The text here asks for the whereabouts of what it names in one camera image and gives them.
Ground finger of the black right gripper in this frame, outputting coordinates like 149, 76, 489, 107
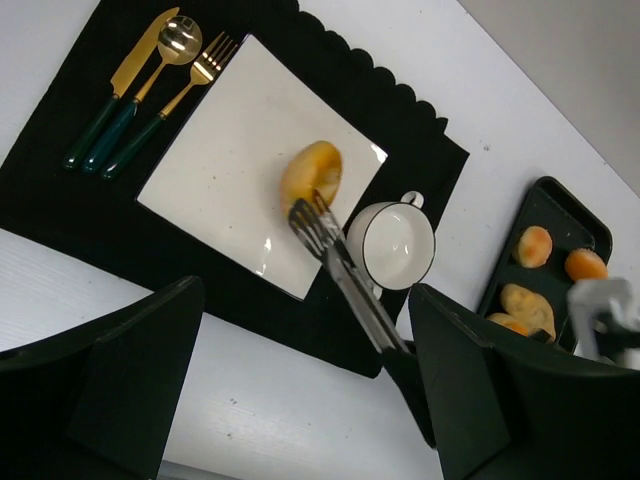
381, 340, 436, 449

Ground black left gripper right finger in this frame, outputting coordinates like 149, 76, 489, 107
409, 284, 639, 479

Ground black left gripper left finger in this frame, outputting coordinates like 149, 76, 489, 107
1, 277, 205, 479

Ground steel serving tongs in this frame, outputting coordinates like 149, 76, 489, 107
288, 192, 409, 353

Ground small round bun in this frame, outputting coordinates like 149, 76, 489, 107
513, 225, 553, 269

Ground dark orange ring doughnut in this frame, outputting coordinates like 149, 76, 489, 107
279, 140, 343, 218

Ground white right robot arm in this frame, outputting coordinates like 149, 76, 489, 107
381, 278, 639, 449

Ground oblong tan bread roll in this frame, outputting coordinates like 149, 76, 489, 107
500, 283, 556, 341

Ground orange round bun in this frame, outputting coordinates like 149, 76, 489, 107
564, 248, 609, 282

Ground white square plate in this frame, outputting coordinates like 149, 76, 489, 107
137, 35, 387, 300

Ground black cloth placemat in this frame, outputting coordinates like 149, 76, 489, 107
1, 1, 468, 378

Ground pale orange ring doughnut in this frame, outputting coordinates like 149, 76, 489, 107
487, 313, 529, 337

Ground white two-handled soup bowl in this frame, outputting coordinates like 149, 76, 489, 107
346, 191, 436, 297

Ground gold knife teal handle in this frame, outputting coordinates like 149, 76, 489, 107
62, 6, 180, 170

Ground gold fork teal handle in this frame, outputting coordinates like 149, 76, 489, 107
100, 32, 238, 180

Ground gold spoon teal handle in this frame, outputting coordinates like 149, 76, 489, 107
82, 15, 203, 174

